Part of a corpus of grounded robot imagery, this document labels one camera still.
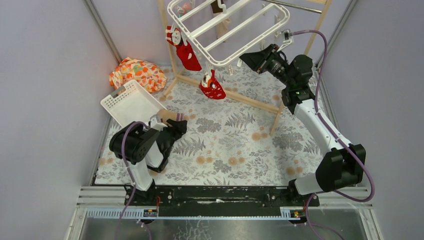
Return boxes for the floral patterned mat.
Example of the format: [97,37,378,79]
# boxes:
[94,64,347,187]

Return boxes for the pink brown sock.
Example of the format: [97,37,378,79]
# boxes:
[157,109,188,123]

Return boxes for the white clip sock hanger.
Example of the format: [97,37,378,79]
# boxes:
[165,0,291,67]

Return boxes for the brown beige sock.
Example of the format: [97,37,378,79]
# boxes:
[210,0,231,39]

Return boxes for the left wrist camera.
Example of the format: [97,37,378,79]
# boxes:
[149,114,168,132]

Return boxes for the metal hanging rod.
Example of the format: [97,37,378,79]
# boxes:
[262,0,323,14]

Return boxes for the white slotted cable duct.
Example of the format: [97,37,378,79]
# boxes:
[86,207,305,221]

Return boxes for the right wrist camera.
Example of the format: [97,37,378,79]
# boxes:
[278,29,294,52]

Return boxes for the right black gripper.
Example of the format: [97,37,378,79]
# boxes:
[239,44,294,88]

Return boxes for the red patterned sock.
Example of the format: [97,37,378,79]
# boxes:
[199,69,227,100]

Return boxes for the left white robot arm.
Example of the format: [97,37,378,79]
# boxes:
[109,119,188,206]

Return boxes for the white plastic basket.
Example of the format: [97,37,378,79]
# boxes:
[100,79,165,127]

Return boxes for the wooden drying rack frame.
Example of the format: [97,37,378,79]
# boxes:
[157,0,333,136]

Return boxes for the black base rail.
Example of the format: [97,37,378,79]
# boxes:
[124,184,320,213]

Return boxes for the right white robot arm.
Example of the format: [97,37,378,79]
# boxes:
[239,44,366,206]

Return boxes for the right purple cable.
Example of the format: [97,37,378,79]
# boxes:
[291,29,376,240]

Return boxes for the orange floral cloth bundle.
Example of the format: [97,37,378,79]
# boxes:
[109,57,168,93]

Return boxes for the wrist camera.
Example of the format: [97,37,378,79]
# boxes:
[149,114,168,132]
[278,29,294,52]

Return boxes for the red santa sock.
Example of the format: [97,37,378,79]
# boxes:
[165,25,202,72]

